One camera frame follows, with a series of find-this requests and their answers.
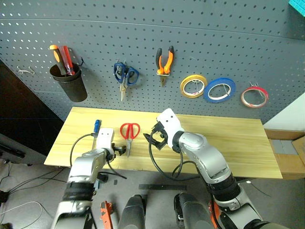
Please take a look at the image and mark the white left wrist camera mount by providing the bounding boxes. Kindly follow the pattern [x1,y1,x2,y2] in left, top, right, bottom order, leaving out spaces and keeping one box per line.
[95,127,115,155]

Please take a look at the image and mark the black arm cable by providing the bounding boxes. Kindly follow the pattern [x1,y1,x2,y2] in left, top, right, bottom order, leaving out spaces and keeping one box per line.
[148,139,199,181]
[70,133,128,179]

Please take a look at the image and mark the black cup holder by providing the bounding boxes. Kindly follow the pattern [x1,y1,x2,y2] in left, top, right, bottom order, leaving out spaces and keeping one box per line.
[49,62,88,103]

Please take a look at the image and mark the double metal peg hook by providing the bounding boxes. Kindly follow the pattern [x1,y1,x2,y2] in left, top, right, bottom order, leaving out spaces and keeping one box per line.
[17,66,35,75]

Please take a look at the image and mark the red handled scissors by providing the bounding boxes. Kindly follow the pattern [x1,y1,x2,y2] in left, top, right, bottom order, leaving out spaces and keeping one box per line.
[119,123,141,158]

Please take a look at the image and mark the blue handled screwdriver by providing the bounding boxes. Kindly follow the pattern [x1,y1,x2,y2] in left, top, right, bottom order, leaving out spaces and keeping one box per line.
[91,119,102,151]

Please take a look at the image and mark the yellow tape roll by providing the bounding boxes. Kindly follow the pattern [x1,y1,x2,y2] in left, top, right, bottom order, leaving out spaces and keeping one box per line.
[180,74,207,99]

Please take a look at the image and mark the black floor cables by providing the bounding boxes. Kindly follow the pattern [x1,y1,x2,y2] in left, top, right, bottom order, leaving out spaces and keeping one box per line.
[0,162,69,203]

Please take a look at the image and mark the cardboard box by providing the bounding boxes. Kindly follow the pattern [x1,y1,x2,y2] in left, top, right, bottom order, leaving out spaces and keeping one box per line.
[264,128,305,180]

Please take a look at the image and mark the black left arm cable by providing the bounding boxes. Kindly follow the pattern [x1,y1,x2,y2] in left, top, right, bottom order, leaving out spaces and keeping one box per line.
[70,133,128,179]

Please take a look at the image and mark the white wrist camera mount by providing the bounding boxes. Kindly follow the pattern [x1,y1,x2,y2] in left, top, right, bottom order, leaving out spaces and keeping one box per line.
[156,108,185,148]
[95,127,115,155]

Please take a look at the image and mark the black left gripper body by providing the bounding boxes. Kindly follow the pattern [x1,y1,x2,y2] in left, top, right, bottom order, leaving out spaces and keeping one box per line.
[110,142,121,157]

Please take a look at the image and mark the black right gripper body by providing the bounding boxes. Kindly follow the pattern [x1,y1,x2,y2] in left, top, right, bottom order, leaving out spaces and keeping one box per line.
[150,121,168,145]

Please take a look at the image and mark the grey metal pegboard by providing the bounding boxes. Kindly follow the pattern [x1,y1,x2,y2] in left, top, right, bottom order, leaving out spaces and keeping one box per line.
[0,0,305,125]

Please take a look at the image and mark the black floor strip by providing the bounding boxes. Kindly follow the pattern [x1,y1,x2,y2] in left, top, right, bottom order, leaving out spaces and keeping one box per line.
[138,184,188,191]

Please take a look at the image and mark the orange black handled screwdriver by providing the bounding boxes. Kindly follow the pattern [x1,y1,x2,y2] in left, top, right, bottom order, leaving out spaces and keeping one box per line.
[49,44,67,76]

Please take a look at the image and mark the red clear handled screwdriver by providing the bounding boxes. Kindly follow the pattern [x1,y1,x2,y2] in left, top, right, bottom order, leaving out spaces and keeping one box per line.
[58,45,70,75]
[64,46,75,76]

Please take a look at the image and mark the teal foam block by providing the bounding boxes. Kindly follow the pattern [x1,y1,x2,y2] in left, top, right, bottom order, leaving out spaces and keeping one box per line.
[288,0,305,15]

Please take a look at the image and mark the red tape roll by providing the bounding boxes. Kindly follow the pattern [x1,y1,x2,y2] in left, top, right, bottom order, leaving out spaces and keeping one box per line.
[240,86,269,110]

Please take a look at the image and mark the blue tape roll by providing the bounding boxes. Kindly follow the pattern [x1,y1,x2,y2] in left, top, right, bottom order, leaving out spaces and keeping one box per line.
[203,77,237,104]

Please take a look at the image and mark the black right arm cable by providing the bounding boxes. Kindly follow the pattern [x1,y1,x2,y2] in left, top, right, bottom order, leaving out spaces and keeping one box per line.
[148,139,199,181]

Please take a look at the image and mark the blue wide handled scissors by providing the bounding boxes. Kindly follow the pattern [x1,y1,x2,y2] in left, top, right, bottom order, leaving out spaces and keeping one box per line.
[123,66,140,87]

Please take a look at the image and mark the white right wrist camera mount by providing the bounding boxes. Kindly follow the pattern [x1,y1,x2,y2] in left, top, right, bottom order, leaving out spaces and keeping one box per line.
[156,108,185,148]

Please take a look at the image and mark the dark rounded robot leg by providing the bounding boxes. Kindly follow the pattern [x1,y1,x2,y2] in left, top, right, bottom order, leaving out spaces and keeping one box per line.
[173,192,214,229]
[117,194,146,229]

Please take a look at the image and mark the metal tape peg hook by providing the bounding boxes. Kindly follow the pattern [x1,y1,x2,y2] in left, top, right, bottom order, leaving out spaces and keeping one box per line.
[221,83,232,96]
[192,80,202,94]
[249,82,267,99]

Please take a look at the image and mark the dark blue handled scissors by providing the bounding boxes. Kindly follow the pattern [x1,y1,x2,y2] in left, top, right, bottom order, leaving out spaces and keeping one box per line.
[113,60,127,102]

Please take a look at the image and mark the orange black handled pliers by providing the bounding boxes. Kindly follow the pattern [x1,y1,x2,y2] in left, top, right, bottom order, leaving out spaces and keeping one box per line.
[156,45,175,87]

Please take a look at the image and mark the orange clamp tool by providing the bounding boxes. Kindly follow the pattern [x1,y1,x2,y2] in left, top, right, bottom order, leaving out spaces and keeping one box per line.
[100,200,114,229]

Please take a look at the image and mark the white floor cable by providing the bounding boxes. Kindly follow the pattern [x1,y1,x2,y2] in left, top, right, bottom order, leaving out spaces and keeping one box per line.
[0,201,54,229]

